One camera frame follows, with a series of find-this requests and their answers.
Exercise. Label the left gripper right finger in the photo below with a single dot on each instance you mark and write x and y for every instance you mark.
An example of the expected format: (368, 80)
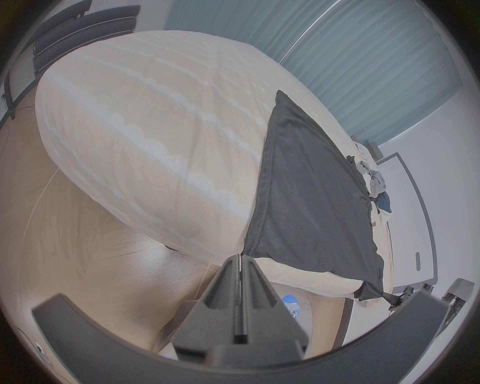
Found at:
(266, 311)

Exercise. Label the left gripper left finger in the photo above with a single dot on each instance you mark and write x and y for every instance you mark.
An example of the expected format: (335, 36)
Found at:
(213, 311)

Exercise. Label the black T-shirt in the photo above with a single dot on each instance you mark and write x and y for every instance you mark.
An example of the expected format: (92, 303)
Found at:
(311, 195)

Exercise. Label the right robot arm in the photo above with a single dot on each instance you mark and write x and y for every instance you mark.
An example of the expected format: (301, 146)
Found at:
(463, 288)

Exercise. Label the pile of clothes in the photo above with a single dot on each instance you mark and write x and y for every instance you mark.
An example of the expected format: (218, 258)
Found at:
(375, 180)

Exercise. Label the bed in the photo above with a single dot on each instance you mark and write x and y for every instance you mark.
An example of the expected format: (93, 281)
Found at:
(150, 123)

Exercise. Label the white printed pillow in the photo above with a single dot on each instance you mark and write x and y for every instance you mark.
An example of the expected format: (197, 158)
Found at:
(360, 152)

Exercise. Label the grey bedside table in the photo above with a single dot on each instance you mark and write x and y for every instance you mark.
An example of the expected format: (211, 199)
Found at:
(374, 150)

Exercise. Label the blue-green curtain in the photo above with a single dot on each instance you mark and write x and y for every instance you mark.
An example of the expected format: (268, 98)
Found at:
(243, 18)
(375, 67)

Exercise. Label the black chest of drawers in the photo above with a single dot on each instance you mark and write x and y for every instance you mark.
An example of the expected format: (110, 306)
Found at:
(86, 30)

